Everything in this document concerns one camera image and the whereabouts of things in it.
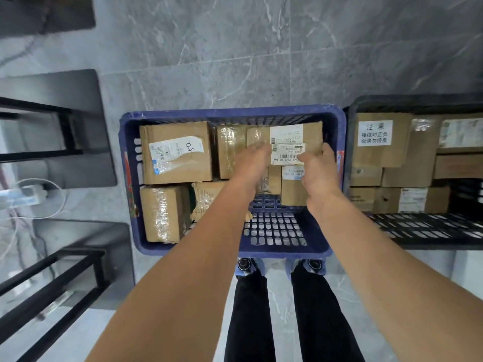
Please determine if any person's left hand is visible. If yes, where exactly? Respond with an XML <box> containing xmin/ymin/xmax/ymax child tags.
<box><xmin>228</xmin><ymin>141</ymin><xmax>273</xmax><ymax>196</ymax></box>

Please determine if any person's right hand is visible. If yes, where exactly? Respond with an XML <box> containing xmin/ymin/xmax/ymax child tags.
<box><xmin>297</xmin><ymin>143</ymin><xmax>343</xmax><ymax>209</ymax></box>

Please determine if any tall brown box glossy tape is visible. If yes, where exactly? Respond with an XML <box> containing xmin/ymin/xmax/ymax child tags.
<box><xmin>215</xmin><ymin>125</ymin><xmax>248</xmax><ymax>180</ymax></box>

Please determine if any long taped brown box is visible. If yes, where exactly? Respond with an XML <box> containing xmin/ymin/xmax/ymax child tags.
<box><xmin>260</xmin><ymin>165</ymin><xmax>283</xmax><ymax>196</ymax></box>

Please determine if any brown box handwritten label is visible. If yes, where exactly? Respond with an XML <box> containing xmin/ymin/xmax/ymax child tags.
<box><xmin>281</xmin><ymin>164</ymin><xmax>308</xmax><ymax>207</ymax></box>

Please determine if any brown cardboard box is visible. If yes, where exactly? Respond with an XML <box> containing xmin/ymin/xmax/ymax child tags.
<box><xmin>349</xmin><ymin>166</ymin><xmax>382</xmax><ymax>187</ymax></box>

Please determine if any small brown box purple edge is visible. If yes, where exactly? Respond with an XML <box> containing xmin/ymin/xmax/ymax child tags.
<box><xmin>347</xmin><ymin>186</ymin><xmax>378</xmax><ymax>212</ymax></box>

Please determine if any thin brown box wide label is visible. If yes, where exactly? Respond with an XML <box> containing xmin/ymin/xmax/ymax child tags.
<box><xmin>246</xmin><ymin>121</ymin><xmax>324</xmax><ymax>166</ymax></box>

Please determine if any brown box round hole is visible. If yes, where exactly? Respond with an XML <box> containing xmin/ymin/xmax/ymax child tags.
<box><xmin>190</xmin><ymin>180</ymin><xmax>253</xmax><ymax>223</ymax></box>

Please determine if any blue plastic crate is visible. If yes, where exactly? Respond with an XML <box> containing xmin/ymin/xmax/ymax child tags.
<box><xmin>119</xmin><ymin>104</ymin><xmax>347</xmax><ymax>259</ymax></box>

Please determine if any brown box peeling white label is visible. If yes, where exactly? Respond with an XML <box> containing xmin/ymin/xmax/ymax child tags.
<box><xmin>139</xmin><ymin>121</ymin><xmax>214</xmax><ymax>185</ymax></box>

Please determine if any brown box square white label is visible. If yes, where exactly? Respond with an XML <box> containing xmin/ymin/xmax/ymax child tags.
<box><xmin>351</xmin><ymin>113</ymin><xmax>414</xmax><ymax>169</ymax></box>

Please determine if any large plain brown box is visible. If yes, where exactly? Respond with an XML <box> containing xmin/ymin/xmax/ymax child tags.
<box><xmin>381</xmin><ymin>116</ymin><xmax>442</xmax><ymax>188</ymax></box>

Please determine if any square brown box clear tape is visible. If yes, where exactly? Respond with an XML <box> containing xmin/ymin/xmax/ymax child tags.
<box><xmin>139</xmin><ymin>184</ymin><xmax>191</xmax><ymax>244</ymax></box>

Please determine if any black plastic crate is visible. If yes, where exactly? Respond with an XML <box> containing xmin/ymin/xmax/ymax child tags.
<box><xmin>343</xmin><ymin>95</ymin><xmax>483</xmax><ymax>250</ymax></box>

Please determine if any taped brown box red print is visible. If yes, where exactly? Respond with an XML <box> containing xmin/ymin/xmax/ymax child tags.
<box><xmin>433</xmin><ymin>154</ymin><xmax>483</xmax><ymax>180</ymax></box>

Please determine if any brown box barcode label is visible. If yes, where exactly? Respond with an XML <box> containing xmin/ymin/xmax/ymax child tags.
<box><xmin>437</xmin><ymin>115</ymin><xmax>483</xmax><ymax>154</ymax></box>

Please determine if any person's left forearm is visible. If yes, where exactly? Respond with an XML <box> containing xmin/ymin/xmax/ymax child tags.
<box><xmin>85</xmin><ymin>183</ymin><xmax>259</xmax><ymax>362</ymax></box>

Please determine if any person's right forearm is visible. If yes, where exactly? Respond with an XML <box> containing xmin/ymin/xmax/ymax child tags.
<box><xmin>307</xmin><ymin>192</ymin><xmax>483</xmax><ymax>362</ymax></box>

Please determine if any person's right shoe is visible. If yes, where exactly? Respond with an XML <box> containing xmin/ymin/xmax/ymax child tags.
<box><xmin>285</xmin><ymin>258</ymin><xmax>326</xmax><ymax>280</ymax></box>

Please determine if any person's right leg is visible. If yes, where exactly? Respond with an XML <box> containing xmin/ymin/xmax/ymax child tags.
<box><xmin>290</xmin><ymin>269</ymin><xmax>365</xmax><ymax>362</ymax></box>

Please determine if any person's leg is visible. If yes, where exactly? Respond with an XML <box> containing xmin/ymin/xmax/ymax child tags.
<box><xmin>224</xmin><ymin>273</ymin><xmax>276</xmax><ymax>362</ymax></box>
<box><xmin>290</xmin><ymin>269</ymin><xmax>365</xmax><ymax>362</ymax></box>

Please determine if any person's left leg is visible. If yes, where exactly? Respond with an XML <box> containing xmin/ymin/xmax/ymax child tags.
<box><xmin>224</xmin><ymin>273</ymin><xmax>276</xmax><ymax>362</ymax></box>

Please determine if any white power strip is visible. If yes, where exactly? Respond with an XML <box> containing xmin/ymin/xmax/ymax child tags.
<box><xmin>0</xmin><ymin>184</ymin><xmax>49</xmax><ymax>210</ymax></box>

